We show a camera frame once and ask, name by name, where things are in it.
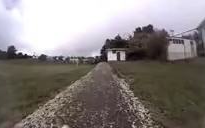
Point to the small white hut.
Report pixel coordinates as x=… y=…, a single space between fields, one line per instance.
x=116 y=54

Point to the grey gravel asphalt path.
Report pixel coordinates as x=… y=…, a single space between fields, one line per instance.
x=96 y=100

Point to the clump of dark trees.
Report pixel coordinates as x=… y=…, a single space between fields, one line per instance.
x=140 y=43

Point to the grass verge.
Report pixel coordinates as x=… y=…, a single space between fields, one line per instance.
x=170 y=86

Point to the robot's own part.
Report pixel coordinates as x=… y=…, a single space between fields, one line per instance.
x=65 y=126

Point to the grass field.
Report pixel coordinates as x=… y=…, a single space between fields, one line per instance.
x=30 y=83

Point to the row of trees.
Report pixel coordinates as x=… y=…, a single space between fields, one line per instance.
x=16 y=54

